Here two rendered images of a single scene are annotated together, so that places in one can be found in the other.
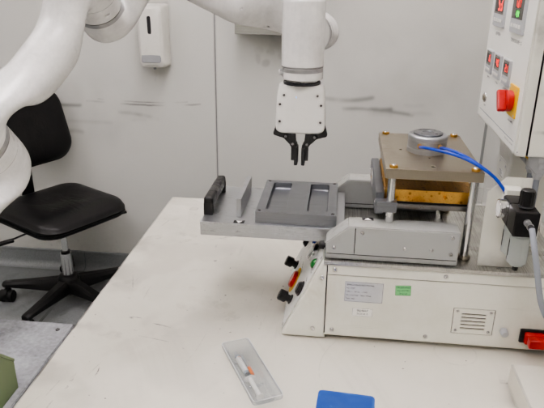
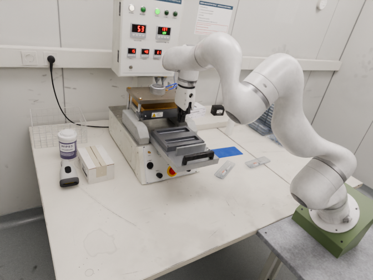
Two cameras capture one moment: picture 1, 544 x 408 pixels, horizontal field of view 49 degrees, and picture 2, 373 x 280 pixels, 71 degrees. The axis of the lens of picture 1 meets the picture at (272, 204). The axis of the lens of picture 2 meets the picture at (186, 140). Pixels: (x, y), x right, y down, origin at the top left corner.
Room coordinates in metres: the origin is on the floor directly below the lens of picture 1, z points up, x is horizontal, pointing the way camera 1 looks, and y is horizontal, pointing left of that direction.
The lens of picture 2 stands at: (1.93, 0.78, 1.58)
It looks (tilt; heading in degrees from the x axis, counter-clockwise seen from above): 29 degrees down; 228
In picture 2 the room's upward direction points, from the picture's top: 11 degrees clockwise
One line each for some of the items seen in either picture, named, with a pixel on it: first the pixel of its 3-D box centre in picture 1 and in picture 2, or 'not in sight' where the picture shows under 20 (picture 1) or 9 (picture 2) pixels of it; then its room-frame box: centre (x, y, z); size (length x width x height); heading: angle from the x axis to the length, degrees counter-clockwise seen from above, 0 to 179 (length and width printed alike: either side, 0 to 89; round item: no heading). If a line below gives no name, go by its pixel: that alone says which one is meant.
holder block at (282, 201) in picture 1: (299, 201); (177, 137); (1.22, -0.06, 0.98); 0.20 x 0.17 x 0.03; 174
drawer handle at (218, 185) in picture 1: (215, 193); (198, 157); (1.24, 0.13, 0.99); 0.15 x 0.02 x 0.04; 174
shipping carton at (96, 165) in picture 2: not in sight; (95, 163); (1.54, -0.26, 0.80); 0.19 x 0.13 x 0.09; 84
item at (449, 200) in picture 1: (423, 172); (157, 100); (1.19, -0.31, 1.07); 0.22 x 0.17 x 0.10; 174
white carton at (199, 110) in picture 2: not in sight; (189, 111); (0.72, -0.57, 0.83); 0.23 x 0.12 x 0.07; 3
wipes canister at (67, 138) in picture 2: not in sight; (67, 144); (1.62, -0.43, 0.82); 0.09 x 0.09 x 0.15
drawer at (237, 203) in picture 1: (277, 205); (182, 144); (1.23, -0.01, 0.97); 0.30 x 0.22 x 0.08; 84
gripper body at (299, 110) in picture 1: (301, 104); (185, 95); (1.22, -0.06, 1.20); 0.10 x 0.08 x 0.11; 84
